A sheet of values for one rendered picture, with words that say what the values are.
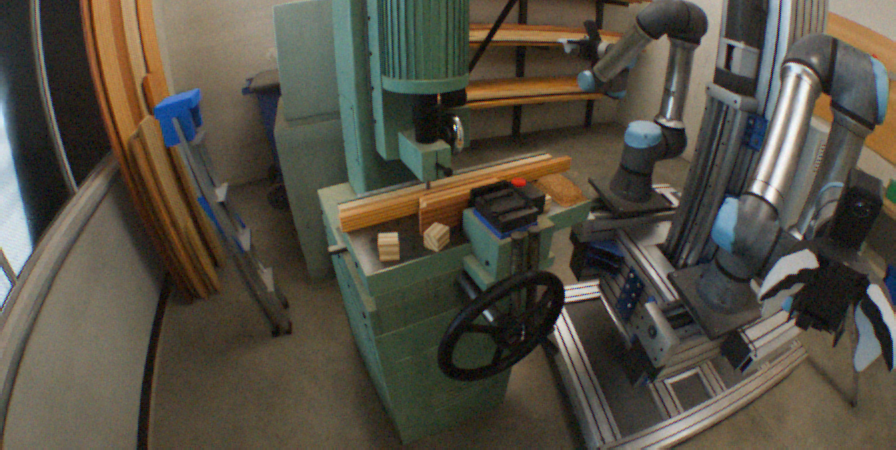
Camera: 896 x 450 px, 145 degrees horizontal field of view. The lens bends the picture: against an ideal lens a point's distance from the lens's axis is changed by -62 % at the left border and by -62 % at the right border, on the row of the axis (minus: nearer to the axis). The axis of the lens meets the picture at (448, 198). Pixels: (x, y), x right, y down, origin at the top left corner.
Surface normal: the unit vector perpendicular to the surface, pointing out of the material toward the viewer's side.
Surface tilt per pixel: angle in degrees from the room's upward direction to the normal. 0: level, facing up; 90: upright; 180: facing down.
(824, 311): 90
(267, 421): 0
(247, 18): 90
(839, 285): 90
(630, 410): 0
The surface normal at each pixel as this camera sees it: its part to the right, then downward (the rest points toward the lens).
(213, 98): 0.37, 0.48
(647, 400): 0.00, -0.85
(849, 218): -0.66, 0.73
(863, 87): -0.84, 0.29
